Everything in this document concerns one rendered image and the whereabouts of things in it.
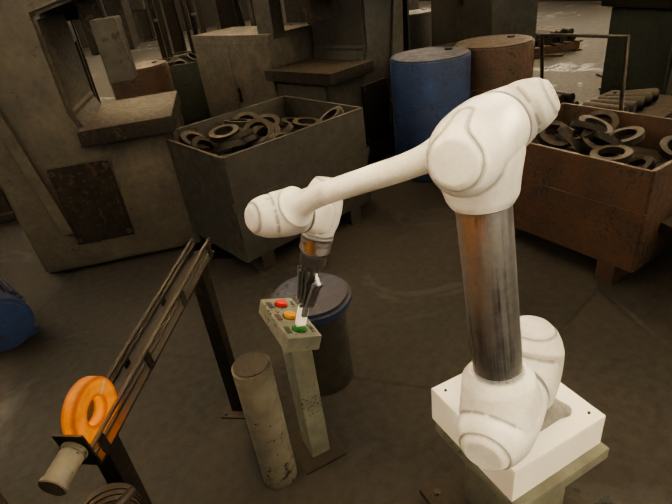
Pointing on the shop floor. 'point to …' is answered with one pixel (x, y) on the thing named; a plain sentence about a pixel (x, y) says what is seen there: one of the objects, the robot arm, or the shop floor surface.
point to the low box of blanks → (599, 187)
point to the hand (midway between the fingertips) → (302, 314)
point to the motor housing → (110, 494)
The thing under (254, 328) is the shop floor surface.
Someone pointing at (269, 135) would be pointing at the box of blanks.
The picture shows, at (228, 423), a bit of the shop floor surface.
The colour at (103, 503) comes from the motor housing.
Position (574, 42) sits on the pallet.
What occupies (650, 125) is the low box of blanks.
